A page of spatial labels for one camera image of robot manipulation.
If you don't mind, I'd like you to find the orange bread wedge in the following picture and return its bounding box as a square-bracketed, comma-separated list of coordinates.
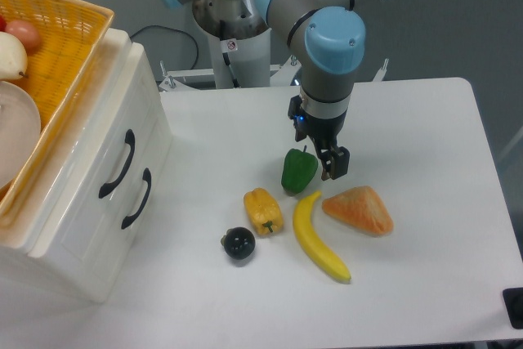
[322, 186, 394, 236]

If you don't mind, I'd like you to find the yellow woven basket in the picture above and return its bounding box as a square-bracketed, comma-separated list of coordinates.
[1, 0, 114, 230]

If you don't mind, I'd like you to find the red apple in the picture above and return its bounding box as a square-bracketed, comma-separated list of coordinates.
[5, 20, 42, 53]

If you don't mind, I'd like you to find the white drawer cabinet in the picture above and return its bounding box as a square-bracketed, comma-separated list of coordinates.
[1, 29, 172, 302]

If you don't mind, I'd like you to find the black cable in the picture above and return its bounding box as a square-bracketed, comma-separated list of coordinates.
[129, 25, 199, 73]

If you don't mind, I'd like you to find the red small fruit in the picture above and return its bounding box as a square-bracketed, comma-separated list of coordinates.
[0, 15, 7, 32]

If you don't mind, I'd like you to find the dark mangosteen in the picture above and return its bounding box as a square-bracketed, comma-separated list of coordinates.
[221, 226, 256, 261]

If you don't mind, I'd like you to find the yellow banana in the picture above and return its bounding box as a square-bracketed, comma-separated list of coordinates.
[293, 191, 351, 284]

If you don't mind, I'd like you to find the green bell pepper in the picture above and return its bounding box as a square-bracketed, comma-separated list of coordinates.
[280, 145, 319, 195]

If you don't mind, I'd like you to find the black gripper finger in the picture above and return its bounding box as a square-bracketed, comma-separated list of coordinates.
[329, 146, 350, 180]
[319, 150, 331, 181]

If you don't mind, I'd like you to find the white plate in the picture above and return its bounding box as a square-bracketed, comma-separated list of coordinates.
[1, 81, 41, 188]

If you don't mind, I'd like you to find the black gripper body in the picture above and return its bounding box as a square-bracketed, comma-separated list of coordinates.
[288, 96, 346, 153]

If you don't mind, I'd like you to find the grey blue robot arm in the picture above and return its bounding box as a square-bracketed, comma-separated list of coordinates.
[163, 0, 380, 179]

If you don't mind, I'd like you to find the yellow bell pepper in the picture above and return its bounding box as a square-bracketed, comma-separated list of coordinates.
[244, 188, 284, 235]

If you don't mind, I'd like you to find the white pear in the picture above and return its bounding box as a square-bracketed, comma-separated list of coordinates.
[0, 32, 28, 80]

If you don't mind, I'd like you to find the black corner object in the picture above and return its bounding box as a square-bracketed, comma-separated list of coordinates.
[503, 288, 523, 329]

